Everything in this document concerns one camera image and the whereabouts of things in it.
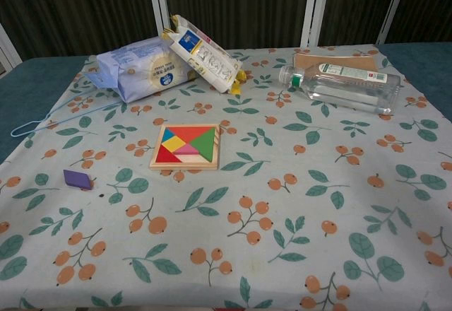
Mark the purple parallelogram puzzle piece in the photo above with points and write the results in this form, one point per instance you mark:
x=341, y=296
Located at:
x=76, y=177

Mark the green triangle tangram piece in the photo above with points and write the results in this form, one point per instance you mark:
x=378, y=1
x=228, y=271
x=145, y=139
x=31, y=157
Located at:
x=206, y=146

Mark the orange-red triangle tangram piece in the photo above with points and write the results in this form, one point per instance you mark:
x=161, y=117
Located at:
x=190, y=133

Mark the small pink triangle block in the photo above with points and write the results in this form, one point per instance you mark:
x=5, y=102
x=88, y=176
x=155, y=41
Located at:
x=189, y=150

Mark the wooden tangram tray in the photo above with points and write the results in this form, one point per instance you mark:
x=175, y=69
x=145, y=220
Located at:
x=187, y=166

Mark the red triangle tangram piece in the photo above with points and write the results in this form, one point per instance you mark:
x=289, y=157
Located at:
x=164, y=156

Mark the floral leaf-and-berry tablecloth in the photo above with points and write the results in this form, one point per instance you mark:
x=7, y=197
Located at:
x=247, y=201

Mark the white and yellow snack bag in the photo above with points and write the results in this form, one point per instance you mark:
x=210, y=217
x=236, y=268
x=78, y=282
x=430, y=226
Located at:
x=208, y=60

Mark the pale blue wet wipes pack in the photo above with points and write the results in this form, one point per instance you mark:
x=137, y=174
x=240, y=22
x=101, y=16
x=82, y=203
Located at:
x=141, y=70

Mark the clear plastic water bottle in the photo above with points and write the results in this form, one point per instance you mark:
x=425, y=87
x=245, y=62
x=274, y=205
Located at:
x=346, y=92

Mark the dark ribbed partition panel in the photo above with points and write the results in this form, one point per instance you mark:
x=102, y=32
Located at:
x=351, y=7
x=236, y=3
x=77, y=10
x=427, y=7

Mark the white partition post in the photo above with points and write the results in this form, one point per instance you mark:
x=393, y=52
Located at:
x=386, y=10
x=7, y=47
x=312, y=7
x=155, y=3

